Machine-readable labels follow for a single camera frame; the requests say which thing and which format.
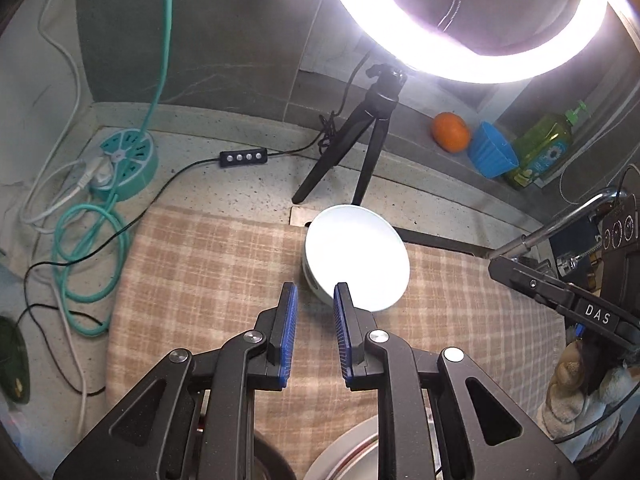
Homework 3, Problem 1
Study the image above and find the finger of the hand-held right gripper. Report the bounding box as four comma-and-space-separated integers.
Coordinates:
487, 257, 576, 316

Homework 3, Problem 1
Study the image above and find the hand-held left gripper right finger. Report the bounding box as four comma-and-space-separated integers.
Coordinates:
333, 282, 571, 480

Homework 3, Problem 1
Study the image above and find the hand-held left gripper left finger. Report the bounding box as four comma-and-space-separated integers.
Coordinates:
52, 282, 299, 480

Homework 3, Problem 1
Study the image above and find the pale green bowl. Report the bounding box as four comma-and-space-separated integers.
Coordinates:
300, 204, 411, 313

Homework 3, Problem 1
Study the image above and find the floral white plate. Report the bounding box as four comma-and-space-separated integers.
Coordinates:
302, 415, 451, 480

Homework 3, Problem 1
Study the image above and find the person's right hand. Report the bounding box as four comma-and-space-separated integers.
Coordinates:
537, 342, 626, 441

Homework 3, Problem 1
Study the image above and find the chrome faucet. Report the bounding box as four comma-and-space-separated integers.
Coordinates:
492, 187, 628, 261

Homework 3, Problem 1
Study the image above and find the plaid cloth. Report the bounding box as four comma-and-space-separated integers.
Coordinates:
105, 204, 571, 480

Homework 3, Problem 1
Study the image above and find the green dish soap bottle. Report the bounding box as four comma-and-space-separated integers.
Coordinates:
502, 100, 588, 190

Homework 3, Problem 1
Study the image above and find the blue fluted cup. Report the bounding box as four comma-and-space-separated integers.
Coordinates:
469, 121, 521, 179

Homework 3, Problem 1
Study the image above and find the orange fruit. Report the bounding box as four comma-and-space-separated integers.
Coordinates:
432, 111, 472, 154

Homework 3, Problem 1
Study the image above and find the black inline remote control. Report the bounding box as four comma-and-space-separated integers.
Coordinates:
220, 149, 268, 166

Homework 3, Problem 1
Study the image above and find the black tripod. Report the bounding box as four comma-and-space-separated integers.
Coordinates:
291, 62, 406, 206

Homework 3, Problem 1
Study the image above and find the dark green plastic item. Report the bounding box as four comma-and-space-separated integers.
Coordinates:
0, 316, 32, 403

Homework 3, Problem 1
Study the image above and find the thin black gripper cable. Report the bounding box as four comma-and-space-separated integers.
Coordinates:
550, 390, 631, 445

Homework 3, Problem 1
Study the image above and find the black ring light cable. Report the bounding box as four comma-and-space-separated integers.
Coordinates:
15, 50, 373, 396

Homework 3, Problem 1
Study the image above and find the white power cable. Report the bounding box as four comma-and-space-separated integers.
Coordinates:
17, 0, 113, 441

